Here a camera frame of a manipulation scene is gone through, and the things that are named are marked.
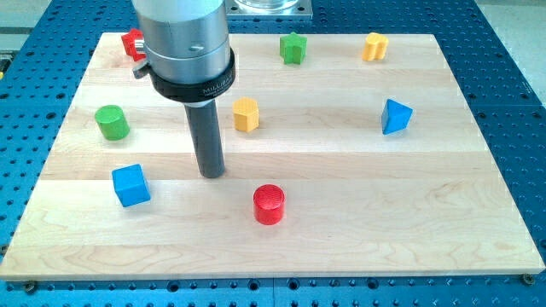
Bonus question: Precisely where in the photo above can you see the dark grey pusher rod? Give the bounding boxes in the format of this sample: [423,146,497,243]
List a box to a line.
[184,100,225,178]

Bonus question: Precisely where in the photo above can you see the black clamp collar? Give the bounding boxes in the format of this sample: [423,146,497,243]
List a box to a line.
[133,49,236,103]

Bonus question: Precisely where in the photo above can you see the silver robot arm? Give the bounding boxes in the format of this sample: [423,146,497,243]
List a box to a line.
[132,0,235,178]

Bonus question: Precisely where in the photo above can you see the blue cube block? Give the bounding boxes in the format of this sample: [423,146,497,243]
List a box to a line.
[112,164,151,207]

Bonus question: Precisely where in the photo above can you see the yellow hexagon block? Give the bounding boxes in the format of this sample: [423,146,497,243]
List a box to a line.
[232,97,259,132]

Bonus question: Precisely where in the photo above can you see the red star block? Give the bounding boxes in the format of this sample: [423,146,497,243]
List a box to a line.
[121,28,146,61]

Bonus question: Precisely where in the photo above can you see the green cylinder block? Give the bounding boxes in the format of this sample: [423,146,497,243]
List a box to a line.
[95,105,130,141]

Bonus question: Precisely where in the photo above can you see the red cylinder block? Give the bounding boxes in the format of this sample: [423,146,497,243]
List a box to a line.
[253,184,285,225]

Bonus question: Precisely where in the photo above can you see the green star block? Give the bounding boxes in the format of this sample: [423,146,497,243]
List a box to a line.
[279,32,307,65]

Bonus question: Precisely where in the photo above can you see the wooden board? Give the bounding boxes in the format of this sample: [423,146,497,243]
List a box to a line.
[1,32,544,281]

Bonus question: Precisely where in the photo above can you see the yellow heart block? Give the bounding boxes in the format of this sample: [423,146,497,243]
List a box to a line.
[362,32,389,61]

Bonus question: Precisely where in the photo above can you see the blue triangle block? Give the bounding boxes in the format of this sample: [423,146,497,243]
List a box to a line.
[381,99,413,135]

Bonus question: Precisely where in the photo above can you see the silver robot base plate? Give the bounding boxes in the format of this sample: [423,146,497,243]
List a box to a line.
[225,0,313,21]

